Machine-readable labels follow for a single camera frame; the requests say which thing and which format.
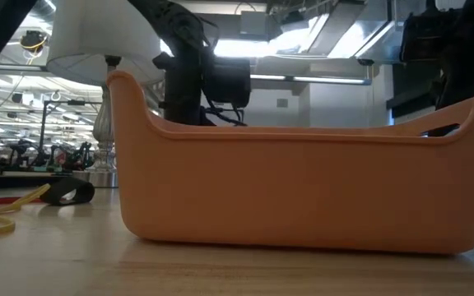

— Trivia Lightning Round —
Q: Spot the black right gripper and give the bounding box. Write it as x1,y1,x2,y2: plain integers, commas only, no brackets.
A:
400,10,474,138

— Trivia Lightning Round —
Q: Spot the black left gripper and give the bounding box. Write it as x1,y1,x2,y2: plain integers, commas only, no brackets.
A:
152,40,253,127

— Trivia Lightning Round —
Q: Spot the orange plastic bin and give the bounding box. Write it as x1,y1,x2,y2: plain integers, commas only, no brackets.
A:
105,69,474,255

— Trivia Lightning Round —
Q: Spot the red rubber band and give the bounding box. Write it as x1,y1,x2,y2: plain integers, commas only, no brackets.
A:
0,197,45,206

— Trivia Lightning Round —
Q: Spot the white table lamp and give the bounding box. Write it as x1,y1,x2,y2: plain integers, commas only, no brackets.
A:
46,0,167,189

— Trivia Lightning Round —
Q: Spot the ceiling light tube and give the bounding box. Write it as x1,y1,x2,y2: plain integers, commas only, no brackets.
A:
249,73,373,86

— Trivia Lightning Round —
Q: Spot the black metal stand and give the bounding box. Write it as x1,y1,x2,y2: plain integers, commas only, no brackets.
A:
37,99,103,168

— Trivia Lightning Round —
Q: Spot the dark background desk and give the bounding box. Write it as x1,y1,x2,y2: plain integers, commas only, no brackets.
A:
0,170,76,192

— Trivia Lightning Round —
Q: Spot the silver ceiling duct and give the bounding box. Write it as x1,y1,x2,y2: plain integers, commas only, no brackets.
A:
261,0,402,66

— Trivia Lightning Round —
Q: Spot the yellow cable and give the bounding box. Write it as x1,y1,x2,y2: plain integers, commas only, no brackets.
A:
0,183,52,238

